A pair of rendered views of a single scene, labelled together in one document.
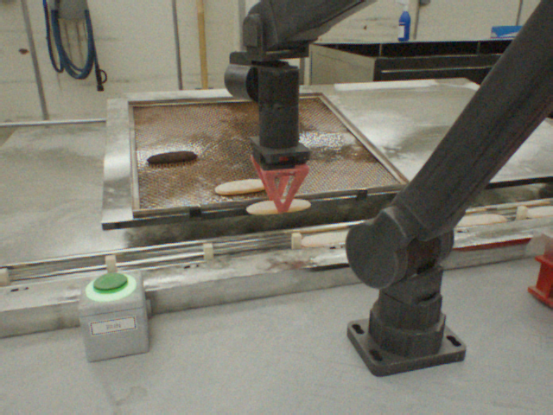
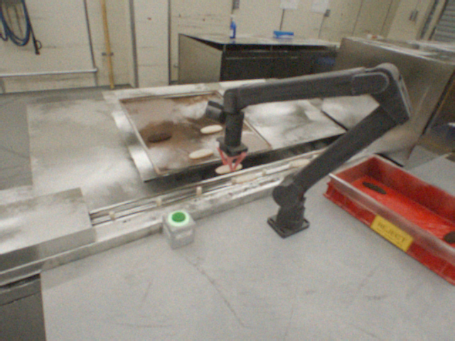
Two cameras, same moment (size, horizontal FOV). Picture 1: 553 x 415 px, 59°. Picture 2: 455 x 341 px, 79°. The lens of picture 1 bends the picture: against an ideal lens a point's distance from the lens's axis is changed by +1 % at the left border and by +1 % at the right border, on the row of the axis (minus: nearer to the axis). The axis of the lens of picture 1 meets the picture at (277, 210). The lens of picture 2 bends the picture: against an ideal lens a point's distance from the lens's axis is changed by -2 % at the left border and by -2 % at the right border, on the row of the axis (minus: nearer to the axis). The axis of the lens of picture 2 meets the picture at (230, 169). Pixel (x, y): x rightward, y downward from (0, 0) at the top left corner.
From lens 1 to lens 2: 0.37 m
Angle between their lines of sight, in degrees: 21
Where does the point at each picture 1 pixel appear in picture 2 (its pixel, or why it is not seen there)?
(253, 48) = (228, 106)
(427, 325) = (300, 218)
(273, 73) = (236, 116)
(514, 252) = not seen: hidden behind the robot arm
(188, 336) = (206, 231)
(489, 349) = (316, 222)
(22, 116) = not seen: outside the picture
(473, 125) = (329, 158)
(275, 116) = (234, 133)
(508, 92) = (343, 150)
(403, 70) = (235, 57)
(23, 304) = (134, 229)
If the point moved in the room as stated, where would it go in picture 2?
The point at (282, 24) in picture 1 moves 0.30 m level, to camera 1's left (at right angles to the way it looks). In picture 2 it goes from (245, 100) to (131, 101)
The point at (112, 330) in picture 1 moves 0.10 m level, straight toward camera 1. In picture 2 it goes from (183, 236) to (204, 261)
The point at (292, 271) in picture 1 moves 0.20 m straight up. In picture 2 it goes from (239, 197) to (248, 145)
